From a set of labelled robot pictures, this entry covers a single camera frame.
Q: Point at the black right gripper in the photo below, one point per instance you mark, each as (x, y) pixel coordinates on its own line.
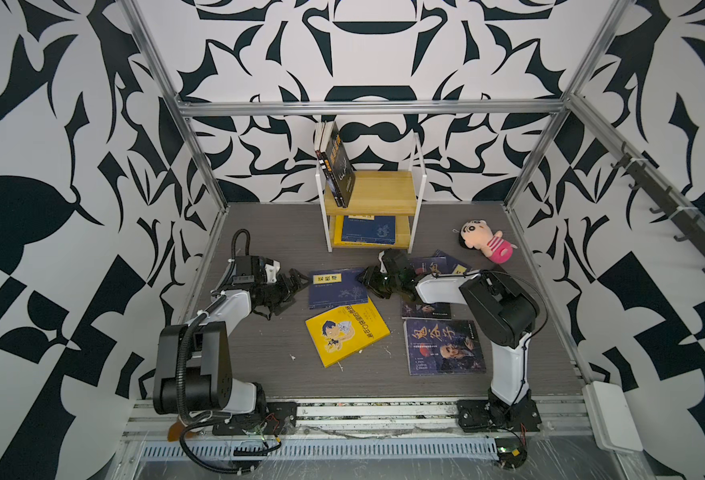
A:
(373, 272)

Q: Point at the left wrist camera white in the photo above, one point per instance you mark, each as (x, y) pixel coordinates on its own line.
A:
(271, 270)

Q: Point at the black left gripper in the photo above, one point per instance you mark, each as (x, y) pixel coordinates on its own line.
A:
(296, 285)

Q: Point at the yellow cartoon book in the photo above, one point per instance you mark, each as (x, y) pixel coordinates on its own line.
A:
(402, 237)
(346, 330)

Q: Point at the white power box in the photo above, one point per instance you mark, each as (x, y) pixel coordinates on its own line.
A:
(611, 418)

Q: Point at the black wall hook rail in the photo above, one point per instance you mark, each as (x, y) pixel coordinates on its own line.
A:
(669, 203)

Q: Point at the purple old man book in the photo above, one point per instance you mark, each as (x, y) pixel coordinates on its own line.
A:
(443, 347)
(436, 311)

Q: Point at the blue book beige label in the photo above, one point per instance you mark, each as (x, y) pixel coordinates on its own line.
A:
(369, 229)

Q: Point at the plush doll pink shorts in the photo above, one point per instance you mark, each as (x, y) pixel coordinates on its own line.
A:
(477, 235)

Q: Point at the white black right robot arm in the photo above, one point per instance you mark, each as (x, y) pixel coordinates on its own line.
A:
(506, 314)

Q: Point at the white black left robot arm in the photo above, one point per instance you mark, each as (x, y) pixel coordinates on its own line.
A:
(194, 379)

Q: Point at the white wooden two-tier shelf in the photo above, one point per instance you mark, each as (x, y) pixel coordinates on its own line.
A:
(381, 193)

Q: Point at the small blue book yellow label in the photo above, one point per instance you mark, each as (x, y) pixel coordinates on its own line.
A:
(454, 266)

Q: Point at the black book standing on shelf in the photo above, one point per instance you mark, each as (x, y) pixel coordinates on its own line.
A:
(323, 160)

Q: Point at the yellow cartoon book on shelf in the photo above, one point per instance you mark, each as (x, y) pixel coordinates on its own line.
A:
(402, 237)

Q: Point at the black deer antler book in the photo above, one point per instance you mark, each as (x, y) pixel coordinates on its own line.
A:
(342, 170)

